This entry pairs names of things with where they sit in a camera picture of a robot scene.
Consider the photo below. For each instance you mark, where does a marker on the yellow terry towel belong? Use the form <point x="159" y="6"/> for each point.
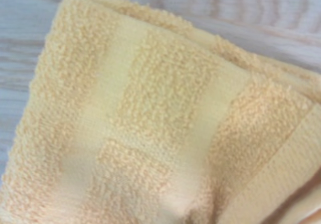
<point x="160" y="123"/>

